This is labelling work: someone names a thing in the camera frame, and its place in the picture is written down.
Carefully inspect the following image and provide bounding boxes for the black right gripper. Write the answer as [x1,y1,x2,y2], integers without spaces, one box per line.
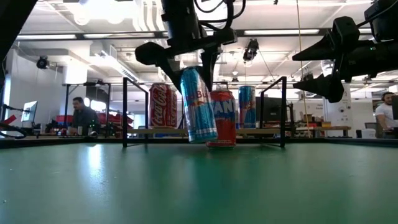
[291,32,374,105]

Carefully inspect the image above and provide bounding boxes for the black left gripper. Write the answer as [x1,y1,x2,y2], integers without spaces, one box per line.
[163,27,238,93]

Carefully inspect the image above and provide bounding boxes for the Coca-Cola can white script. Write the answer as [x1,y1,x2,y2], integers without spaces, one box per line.
[148,82,178,129]

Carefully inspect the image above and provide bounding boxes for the red Fanta can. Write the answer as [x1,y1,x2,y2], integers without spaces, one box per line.
[205,89,238,148]

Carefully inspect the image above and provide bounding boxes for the white pillar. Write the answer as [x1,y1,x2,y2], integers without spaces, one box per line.
[322,93,354,138]

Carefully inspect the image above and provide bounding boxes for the long ceiling light strip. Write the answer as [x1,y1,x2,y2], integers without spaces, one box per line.
[15,28,373,40]

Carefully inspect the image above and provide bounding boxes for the wooden workbench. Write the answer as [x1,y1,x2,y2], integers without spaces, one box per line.
[294,124,352,138]

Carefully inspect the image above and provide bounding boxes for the black monitor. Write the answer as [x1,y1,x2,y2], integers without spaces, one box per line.
[256,96,295,128]

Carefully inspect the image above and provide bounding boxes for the white box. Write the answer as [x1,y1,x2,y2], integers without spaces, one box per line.
[356,128,377,139]

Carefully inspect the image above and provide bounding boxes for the person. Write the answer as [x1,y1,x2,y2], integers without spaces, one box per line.
[374,91,397,139]
[67,96,100,136]

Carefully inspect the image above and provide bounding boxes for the black background rack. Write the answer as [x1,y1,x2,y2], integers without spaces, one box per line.
[62,82,111,138]

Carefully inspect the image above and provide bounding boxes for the green table mat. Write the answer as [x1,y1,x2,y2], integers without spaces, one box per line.
[0,141,398,224]

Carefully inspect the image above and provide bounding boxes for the computer monitor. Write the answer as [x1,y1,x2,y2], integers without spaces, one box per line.
[21,101,39,124]

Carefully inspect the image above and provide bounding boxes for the yellow hanging rope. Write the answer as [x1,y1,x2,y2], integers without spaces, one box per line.
[295,0,312,139]

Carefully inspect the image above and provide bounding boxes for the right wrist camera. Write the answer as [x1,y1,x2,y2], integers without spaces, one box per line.
[331,16,361,53]

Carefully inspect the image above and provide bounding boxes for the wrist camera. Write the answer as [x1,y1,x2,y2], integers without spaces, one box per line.
[134,41,167,67]
[331,16,361,53]

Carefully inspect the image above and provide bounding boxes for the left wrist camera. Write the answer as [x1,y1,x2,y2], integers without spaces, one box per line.
[134,41,167,67]

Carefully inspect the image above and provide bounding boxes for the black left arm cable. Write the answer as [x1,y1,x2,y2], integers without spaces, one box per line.
[193,0,247,32]

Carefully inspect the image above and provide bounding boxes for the black metal table frame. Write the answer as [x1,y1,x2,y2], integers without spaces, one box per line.
[0,136,398,149]

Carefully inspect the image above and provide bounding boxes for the wooden shelf black metal frame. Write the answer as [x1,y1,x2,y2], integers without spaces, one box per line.
[122,75,287,149]

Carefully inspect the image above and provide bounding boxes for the black ceiling camera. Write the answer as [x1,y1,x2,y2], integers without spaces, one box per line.
[35,55,50,70]

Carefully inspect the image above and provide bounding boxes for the black looped cable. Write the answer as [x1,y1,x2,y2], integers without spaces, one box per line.
[0,123,25,140]

